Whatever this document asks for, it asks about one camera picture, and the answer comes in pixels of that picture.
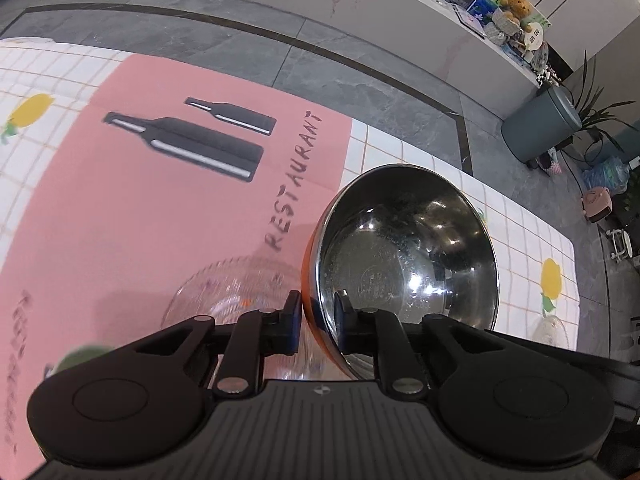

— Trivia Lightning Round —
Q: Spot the checked tablecloth with lemon print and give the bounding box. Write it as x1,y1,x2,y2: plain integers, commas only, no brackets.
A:
0,37,581,480

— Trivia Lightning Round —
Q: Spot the clear glass bowl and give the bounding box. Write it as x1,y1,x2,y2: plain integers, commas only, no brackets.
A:
161,255,321,381

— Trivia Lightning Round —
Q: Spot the woven basket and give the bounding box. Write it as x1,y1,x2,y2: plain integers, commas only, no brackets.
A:
485,7,523,46

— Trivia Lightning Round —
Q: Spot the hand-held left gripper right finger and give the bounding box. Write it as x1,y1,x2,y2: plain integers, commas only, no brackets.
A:
334,289,507,396

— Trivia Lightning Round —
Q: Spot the blue water bottle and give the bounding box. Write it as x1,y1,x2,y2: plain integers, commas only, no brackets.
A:
581,156,632,195

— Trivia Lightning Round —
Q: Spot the pink heater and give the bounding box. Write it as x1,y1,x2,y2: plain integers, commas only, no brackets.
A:
580,187,627,222

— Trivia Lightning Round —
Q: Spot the white tablet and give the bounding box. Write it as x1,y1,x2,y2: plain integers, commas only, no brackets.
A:
452,2,487,40

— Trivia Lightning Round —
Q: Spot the white marble counter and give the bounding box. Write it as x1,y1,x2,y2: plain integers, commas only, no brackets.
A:
10,0,551,97

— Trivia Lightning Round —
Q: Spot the long-leaf potted plant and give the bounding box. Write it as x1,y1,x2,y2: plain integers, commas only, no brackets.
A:
565,50,640,161

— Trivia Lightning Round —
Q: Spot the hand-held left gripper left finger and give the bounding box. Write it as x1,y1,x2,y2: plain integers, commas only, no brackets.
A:
121,290,303,397

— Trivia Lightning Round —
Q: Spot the white stool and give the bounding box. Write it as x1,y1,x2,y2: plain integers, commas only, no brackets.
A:
606,227,637,262

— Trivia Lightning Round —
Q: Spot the pink placemat with bottle print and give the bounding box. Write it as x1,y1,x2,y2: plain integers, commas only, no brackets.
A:
0,52,353,466

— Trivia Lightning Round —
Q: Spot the grey round trash bin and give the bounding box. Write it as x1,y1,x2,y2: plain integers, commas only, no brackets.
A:
501,86,583,163

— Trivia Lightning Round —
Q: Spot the steel bowl with orange outside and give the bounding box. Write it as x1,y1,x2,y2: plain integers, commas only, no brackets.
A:
301,164,499,381

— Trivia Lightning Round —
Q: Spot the brown teddy bear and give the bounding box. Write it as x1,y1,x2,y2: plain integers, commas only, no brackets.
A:
501,0,535,28

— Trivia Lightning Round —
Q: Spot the floral clear glass plate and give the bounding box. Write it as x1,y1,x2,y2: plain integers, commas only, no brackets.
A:
529,314,572,352

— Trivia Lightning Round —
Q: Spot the green round object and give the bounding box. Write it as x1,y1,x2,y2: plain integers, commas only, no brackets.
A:
47,344,118,378

